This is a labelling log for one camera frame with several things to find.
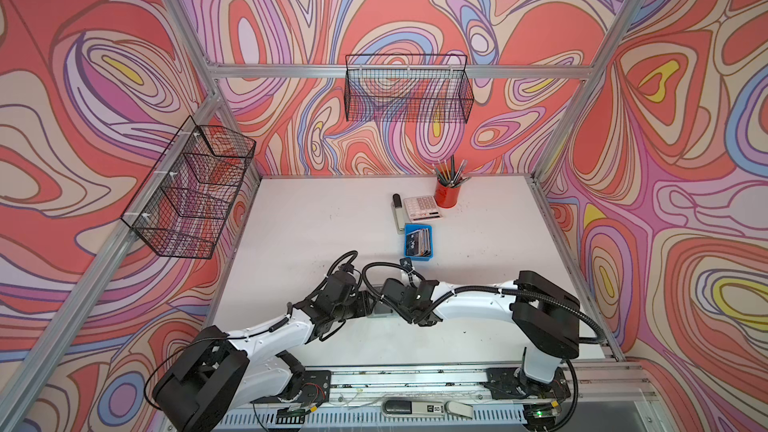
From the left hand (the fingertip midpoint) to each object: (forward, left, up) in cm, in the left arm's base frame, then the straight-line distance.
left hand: (378, 300), depth 85 cm
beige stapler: (+34, -7, +3) cm, 34 cm away
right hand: (+1, -11, -2) cm, 12 cm away
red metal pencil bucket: (+37, -24, +4) cm, 44 cm away
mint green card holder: (-3, -1, +1) cm, 4 cm away
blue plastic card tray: (+26, -12, +1) cm, 28 cm away
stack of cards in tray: (+18, -13, +2) cm, 22 cm away
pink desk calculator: (+34, -16, 0) cm, 38 cm away
